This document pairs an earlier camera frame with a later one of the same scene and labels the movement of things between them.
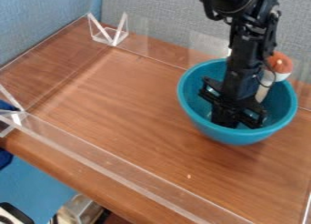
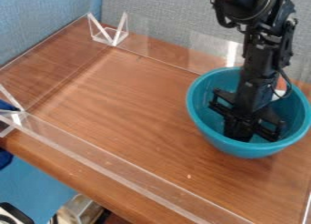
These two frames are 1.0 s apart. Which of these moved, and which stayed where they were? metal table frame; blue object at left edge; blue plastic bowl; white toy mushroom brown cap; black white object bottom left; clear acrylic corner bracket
Moved: white toy mushroom brown cap; blue plastic bowl
Stayed: metal table frame; black white object bottom left; clear acrylic corner bracket; blue object at left edge
